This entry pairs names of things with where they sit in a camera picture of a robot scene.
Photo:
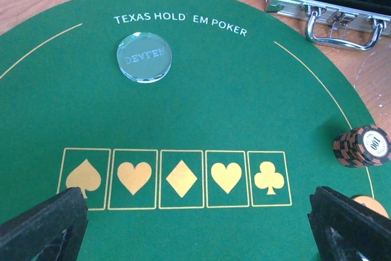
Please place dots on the clear acrylic dealer button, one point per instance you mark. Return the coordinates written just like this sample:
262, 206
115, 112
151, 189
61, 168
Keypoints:
144, 57

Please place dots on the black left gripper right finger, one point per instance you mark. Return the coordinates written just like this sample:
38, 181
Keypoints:
344, 229

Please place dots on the orange big blind button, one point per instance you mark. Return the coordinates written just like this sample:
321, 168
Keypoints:
372, 204

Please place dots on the aluminium poker case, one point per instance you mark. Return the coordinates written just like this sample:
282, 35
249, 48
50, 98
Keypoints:
371, 16

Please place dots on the round green poker mat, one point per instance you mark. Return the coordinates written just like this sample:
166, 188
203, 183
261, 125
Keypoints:
215, 161

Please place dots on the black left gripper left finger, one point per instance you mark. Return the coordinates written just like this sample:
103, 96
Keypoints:
51, 230

